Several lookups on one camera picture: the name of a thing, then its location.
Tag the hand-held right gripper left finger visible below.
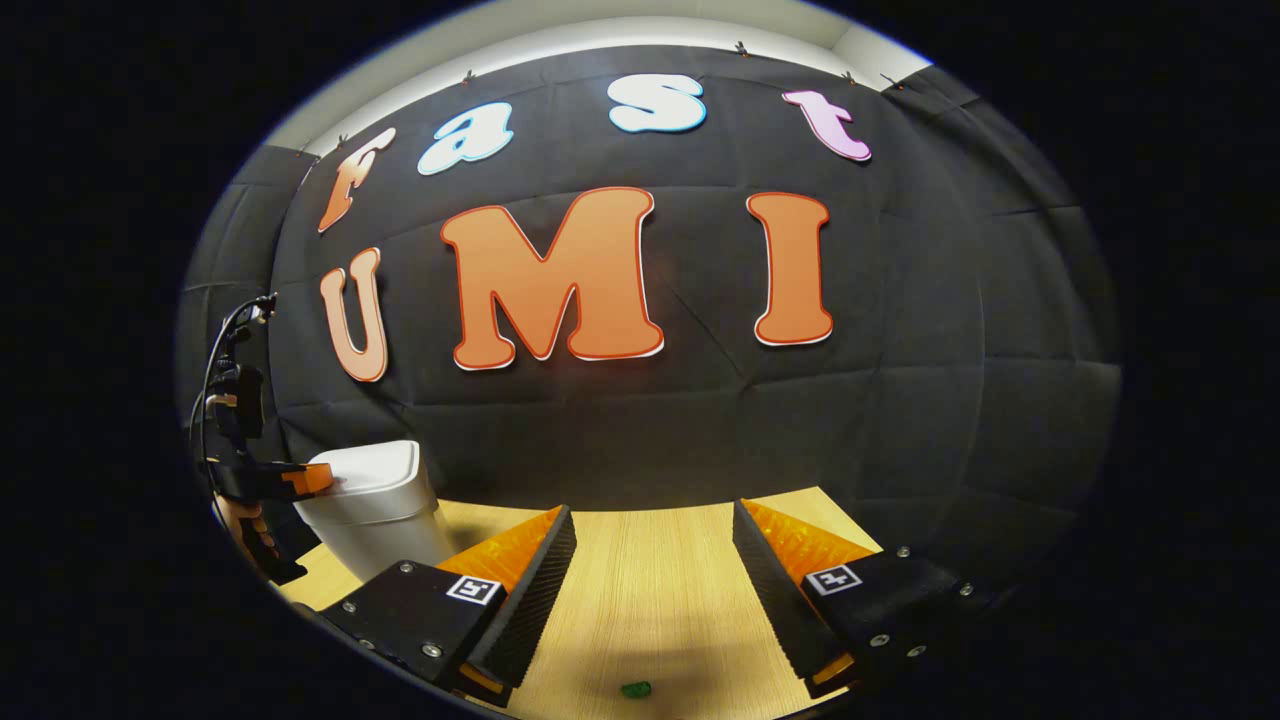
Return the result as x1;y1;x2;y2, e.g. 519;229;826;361
318;505;578;709

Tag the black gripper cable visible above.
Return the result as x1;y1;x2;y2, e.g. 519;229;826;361
198;293;279;401

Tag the wooden desktop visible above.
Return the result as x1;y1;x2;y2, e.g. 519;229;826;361
278;485;883;720

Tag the white desktop garbage bin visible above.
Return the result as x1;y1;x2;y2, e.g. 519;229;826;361
293;440;456;583

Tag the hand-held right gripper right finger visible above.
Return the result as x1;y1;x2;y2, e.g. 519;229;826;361
733;498;1001;701

